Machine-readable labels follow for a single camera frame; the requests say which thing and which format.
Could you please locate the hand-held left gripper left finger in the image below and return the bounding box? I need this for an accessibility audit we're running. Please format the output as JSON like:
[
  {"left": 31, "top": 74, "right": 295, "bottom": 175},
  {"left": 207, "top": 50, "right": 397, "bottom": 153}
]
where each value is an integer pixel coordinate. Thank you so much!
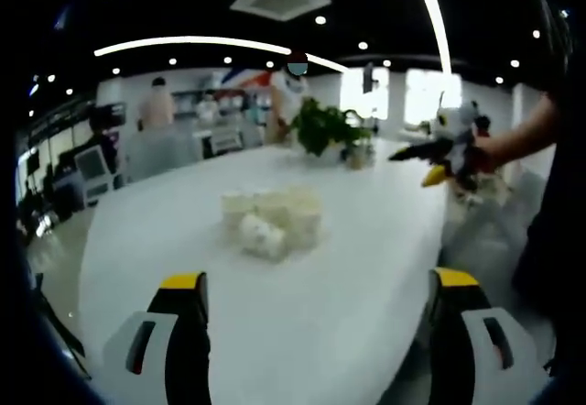
[{"left": 103, "top": 271, "right": 212, "bottom": 405}]

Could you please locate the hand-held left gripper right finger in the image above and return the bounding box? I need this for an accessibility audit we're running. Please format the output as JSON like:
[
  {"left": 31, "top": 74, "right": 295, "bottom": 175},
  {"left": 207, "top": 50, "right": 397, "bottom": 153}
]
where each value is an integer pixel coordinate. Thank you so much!
[{"left": 428, "top": 267, "right": 550, "bottom": 405}]

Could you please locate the person's right hand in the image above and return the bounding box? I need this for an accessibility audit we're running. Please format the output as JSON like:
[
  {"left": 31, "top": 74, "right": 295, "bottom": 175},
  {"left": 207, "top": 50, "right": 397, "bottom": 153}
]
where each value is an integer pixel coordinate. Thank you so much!
[{"left": 473, "top": 133, "right": 507, "bottom": 178}]

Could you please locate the bright window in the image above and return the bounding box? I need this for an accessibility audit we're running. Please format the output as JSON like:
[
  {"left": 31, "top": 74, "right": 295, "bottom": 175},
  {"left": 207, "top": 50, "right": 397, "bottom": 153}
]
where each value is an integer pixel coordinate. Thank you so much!
[{"left": 340, "top": 67, "right": 462, "bottom": 127}]

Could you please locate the small pale jar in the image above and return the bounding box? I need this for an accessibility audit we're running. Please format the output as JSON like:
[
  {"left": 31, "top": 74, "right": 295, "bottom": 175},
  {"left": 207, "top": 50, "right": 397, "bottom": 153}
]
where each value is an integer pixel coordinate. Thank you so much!
[{"left": 346, "top": 143, "right": 375, "bottom": 170}]

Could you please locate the white plant pot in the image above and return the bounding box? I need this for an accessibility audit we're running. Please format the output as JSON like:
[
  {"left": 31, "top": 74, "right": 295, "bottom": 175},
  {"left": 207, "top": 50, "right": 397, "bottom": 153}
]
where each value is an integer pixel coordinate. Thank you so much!
[{"left": 315, "top": 146, "right": 345, "bottom": 164}]

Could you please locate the green leafy plant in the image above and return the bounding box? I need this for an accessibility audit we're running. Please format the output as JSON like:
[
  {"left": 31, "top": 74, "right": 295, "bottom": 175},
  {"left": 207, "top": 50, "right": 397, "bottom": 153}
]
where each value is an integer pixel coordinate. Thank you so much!
[{"left": 289, "top": 97, "right": 373, "bottom": 158}]

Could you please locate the black tripod stand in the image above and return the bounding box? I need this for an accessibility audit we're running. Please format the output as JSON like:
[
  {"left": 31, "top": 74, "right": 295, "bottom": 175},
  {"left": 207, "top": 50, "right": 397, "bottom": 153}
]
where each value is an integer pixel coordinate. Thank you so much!
[{"left": 30, "top": 271, "right": 93, "bottom": 381}]

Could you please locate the curved ceiling strip light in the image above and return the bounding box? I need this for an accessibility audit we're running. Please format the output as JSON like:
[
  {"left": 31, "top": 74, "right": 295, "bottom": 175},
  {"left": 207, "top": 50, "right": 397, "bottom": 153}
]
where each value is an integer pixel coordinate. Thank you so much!
[
  {"left": 92, "top": 35, "right": 350, "bottom": 74},
  {"left": 406, "top": 0, "right": 455, "bottom": 76}
]

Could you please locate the white table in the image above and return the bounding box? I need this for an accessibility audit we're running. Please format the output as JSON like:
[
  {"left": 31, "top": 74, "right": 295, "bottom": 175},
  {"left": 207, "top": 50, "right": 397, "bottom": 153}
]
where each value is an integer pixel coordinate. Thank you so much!
[{"left": 77, "top": 141, "right": 450, "bottom": 405}]

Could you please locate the white office chair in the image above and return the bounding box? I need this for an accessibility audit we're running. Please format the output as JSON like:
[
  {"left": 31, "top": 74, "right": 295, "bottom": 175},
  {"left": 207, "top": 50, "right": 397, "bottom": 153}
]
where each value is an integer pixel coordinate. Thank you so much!
[{"left": 74, "top": 144, "right": 125, "bottom": 205}]

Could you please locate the grey desk partition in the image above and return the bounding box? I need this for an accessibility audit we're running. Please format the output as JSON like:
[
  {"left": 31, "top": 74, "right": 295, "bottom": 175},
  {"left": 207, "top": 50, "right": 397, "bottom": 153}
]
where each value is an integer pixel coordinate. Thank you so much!
[{"left": 125, "top": 127, "right": 203, "bottom": 182}]

